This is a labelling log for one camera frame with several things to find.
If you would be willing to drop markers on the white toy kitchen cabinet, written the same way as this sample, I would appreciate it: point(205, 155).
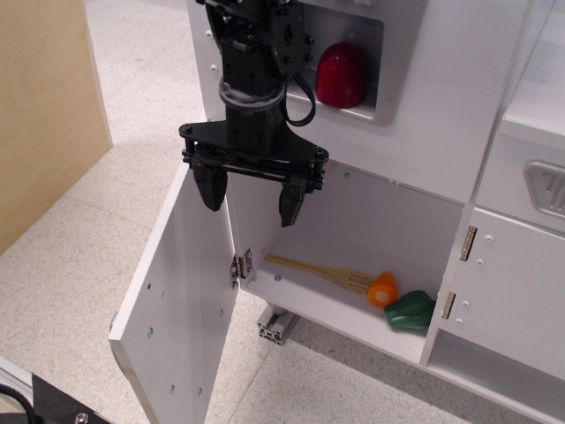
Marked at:
point(425, 179)

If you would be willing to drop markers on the white low fridge door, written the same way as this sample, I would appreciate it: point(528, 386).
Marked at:
point(170, 330)

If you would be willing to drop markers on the green toy pepper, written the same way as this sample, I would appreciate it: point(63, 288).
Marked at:
point(414, 310)

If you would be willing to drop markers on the wooden fork spatula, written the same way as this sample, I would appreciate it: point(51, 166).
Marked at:
point(351, 280)

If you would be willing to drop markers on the plywood panel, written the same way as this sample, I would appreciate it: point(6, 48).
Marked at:
point(54, 126)

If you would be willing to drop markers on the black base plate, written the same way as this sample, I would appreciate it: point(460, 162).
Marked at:
point(51, 405)

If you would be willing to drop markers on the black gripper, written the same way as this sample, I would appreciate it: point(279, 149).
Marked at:
point(259, 145)

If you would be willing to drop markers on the aluminium extrusion foot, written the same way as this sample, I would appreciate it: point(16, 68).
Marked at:
point(275, 324)

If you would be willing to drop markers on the orange toy carrot piece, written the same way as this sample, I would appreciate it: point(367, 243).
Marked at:
point(383, 290)

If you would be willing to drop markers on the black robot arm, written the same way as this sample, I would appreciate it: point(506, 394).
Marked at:
point(264, 46)

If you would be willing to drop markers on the grey oven vent panel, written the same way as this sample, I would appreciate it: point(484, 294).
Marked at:
point(545, 182)

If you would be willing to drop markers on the red toy pepper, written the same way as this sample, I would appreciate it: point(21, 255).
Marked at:
point(341, 77)

